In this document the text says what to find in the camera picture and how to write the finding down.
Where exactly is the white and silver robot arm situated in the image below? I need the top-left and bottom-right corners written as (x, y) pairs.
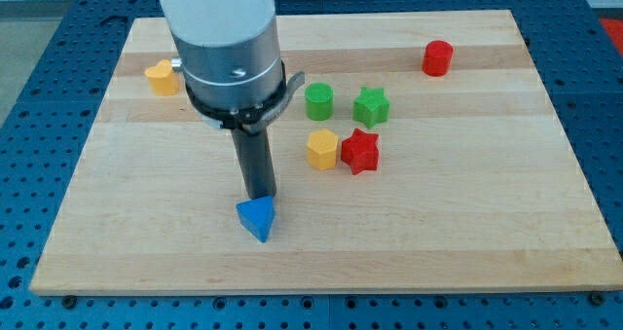
top-left (159, 0), bottom-right (283, 110)

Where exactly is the yellow heart block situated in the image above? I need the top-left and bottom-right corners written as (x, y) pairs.
top-left (144, 59), bottom-right (180, 96)

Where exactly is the yellow hexagon block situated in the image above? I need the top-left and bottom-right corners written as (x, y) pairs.
top-left (307, 128), bottom-right (339, 170)

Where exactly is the red star block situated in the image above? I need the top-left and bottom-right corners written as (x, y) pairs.
top-left (341, 128), bottom-right (380, 175)

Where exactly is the black cylindrical pointer tool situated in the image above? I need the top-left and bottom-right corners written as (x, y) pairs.
top-left (231, 129), bottom-right (276, 200)

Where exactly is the green cylinder block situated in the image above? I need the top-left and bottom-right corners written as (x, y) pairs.
top-left (305, 83), bottom-right (334, 121)

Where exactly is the green star block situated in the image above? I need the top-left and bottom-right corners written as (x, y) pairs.
top-left (352, 87), bottom-right (390, 128)

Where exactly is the blue triangle block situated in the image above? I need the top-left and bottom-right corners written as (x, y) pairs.
top-left (236, 196), bottom-right (275, 243)

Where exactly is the light wooden board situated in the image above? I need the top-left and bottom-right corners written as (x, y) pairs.
top-left (30, 10), bottom-right (622, 296)

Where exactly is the red cylinder block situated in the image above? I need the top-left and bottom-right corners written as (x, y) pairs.
top-left (421, 40), bottom-right (454, 77)

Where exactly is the red object at edge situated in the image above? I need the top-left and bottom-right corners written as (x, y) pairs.
top-left (600, 18), bottom-right (623, 55)

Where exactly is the black clamp ring with lever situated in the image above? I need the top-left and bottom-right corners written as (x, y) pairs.
top-left (183, 60), bottom-right (307, 135)

